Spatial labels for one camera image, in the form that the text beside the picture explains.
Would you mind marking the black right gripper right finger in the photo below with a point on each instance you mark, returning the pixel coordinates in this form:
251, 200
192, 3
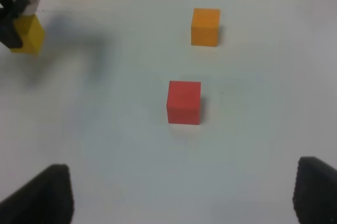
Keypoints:
314, 197

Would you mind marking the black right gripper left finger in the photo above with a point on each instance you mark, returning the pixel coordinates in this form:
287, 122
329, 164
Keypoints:
47, 198

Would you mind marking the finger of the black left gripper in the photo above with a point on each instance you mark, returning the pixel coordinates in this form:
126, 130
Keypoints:
9, 35

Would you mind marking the yellow block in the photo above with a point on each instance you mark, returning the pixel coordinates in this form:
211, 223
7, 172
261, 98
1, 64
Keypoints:
31, 33

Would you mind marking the red block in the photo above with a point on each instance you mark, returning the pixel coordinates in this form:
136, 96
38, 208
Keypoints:
184, 102

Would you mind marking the orange block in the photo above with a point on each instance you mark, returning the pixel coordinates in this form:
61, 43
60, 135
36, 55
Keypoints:
205, 27

